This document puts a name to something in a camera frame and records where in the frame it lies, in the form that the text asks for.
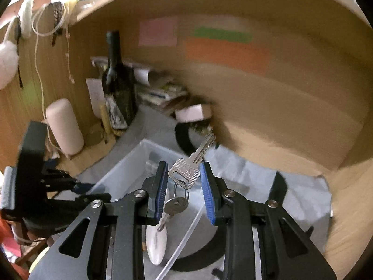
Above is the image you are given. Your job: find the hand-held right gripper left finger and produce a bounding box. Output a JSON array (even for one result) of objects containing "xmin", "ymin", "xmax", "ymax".
[{"xmin": 58, "ymin": 161, "xmax": 169, "ymax": 280}]

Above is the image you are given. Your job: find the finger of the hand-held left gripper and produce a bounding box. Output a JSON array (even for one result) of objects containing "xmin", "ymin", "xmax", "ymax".
[
  {"xmin": 42, "ymin": 168, "xmax": 98, "ymax": 196},
  {"xmin": 48, "ymin": 192, "xmax": 113, "ymax": 213}
]

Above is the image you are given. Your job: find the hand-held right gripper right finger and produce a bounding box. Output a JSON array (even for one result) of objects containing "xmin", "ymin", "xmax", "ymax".
[{"xmin": 200, "ymin": 161, "xmax": 327, "ymax": 280}]

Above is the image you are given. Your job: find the small round-head key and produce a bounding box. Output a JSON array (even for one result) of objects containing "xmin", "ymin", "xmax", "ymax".
[{"xmin": 157, "ymin": 197, "xmax": 189, "ymax": 232}]

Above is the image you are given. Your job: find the metal key ring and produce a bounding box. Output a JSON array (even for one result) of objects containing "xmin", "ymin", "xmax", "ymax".
[{"xmin": 173, "ymin": 181, "xmax": 190, "ymax": 201}]

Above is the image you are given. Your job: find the large silver key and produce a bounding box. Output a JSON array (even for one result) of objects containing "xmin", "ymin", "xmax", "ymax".
[{"xmin": 168, "ymin": 133, "xmax": 217, "ymax": 190}]

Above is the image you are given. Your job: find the clear plastic storage box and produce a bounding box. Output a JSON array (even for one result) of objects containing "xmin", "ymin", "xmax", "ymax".
[{"xmin": 87, "ymin": 138, "xmax": 254, "ymax": 280}]

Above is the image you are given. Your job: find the white handheld massager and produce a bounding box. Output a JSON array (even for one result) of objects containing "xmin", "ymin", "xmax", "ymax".
[{"xmin": 145, "ymin": 189, "xmax": 168, "ymax": 266}]

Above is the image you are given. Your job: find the grey cloth mat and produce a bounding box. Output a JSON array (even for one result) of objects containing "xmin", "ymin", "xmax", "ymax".
[{"xmin": 76, "ymin": 105, "xmax": 333, "ymax": 280}]

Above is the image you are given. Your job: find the orange garment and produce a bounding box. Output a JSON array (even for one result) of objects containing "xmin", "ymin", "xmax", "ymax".
[{"xmin": 0, "ymin": 219, "xmax": 18, "ymax": 242}]

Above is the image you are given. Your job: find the pink cylinder speaker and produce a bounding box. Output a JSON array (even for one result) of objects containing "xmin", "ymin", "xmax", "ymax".
[{"xmin": 46, "ymin": 98, "xmax": 85, "ymax": 156}]

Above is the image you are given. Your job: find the pale yellow tube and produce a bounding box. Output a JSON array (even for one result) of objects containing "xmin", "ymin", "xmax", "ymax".
[{"xmin": 100, "ymin": 105, "xmax": 113, "ymax": 135}]

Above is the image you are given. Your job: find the yellow object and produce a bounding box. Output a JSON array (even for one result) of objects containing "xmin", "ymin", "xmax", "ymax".
[{"xmin": 29, "ymin": 246, "xmax": 52, "ymax": 269}]

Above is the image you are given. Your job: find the small white box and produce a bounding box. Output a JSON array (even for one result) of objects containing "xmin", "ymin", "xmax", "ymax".
[{"xmin": 175, "ymin": 104, "xmax": 212, "ymax": 123}]

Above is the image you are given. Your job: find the white paper card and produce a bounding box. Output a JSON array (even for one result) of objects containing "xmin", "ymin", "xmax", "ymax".
[{"xmin": 86, "ymin": 78, "xmax": 105, "ymax": 117}]

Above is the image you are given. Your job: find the stack of books and papers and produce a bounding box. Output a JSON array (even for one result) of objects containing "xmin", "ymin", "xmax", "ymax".
[{"xmin": 137, "ymin": 76, "xmax": 190, "ymax": 114}]

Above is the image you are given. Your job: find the dark wine bottle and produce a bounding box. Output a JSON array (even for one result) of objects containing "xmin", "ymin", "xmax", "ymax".
[{"xmin": 101, "ymin": 31, "xmax": 137, "ymax": 130}]

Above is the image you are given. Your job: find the rolled white paper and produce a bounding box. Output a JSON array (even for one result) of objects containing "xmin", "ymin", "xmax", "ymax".
[{"xmin": 132, "ymin": 67, "xmax": 152, "ymax": 85}]

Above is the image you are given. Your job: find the white fluffy pad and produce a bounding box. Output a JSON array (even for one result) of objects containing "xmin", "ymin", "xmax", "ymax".
[
  {"xmin": 18, "ymin": 0, "xmax": 34, "ymax": 38},
  {"xmin": 0, "ymin": 41, "xmax": 19, "ymax": 91}
]

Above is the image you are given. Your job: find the orange sticky note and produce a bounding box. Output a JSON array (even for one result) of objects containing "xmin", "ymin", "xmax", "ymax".
[{"xmin": 186, "ymin": 38, "xmax": 270, "ymax": 75}]

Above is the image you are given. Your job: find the green sticky note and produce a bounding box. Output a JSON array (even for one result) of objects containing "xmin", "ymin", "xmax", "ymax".
[{"xmin": 194, "ymin": 27, "xmax": 252, "ymax": 44}]

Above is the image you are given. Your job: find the pink sticky note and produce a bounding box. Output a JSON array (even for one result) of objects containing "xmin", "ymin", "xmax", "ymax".
[{"xmin": 138, "ymin": 17, "xmax": 178, "ymax": 46}]

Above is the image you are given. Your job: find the black strap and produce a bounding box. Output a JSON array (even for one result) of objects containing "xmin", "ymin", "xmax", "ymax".
[{"xmin": 174, "ymin": 123, "xmax": 201, "ymax": 156}]

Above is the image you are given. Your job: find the white hanging cord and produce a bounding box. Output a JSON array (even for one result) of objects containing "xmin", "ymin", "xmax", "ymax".
[{"xmin": 31, "ymin": 2, "xmax": 73, "ymax": 154}]

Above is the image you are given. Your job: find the thin beaded cord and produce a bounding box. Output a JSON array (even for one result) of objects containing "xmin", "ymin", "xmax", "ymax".
[{"xmin": 66, "ymin": 0, "xmax": 76, "ymax": 83}]

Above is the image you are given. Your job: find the dark patterned strap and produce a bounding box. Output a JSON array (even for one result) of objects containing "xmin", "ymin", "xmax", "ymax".
[{"xmin": 52, "ymin": 1, "xmax": 65, "ymax": 46}]

